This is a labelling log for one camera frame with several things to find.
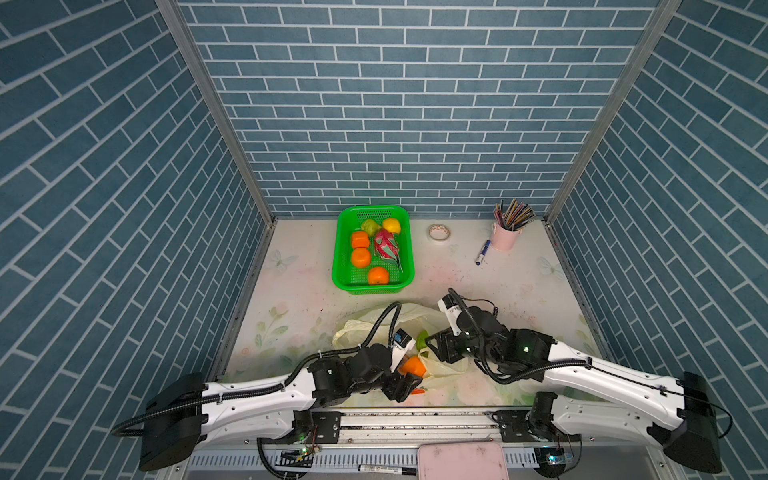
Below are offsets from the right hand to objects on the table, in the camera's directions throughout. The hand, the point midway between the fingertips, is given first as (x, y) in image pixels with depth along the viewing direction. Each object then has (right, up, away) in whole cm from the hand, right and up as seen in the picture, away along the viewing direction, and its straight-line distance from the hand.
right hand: (428, 337), depth 73 cm
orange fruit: (-20, +19, +30) cm, 40 cm away
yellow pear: (-10, +30, +38) cm, 50 cm away
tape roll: (+9, +28, +43) cm, 52 cm away
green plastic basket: (-23, +11, +28) cm, 38 cm away
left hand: (-4, -10, +1) cm, 11 cm away
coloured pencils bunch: (+35, +34, +31) cm, 58 cm away
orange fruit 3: (-4, -9, +4) cm, 10 cm away
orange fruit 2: (-14, +12, +25) cm, 31 cm away
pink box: (+7, -27, -6) cm, 29 cm away
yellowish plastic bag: (-2, -1, +16) cm, 16 cm away
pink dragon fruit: (-12, +23, +28) cm, 38 cm away
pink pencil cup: (+31, +25, +34) cm, 52 cm away
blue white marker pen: (+24, +20, +35) cm, 47 cm away
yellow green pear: (-18, +30, +37) cm, 51 cm away
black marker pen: (-4, -29, -6) cm, 30 cm away
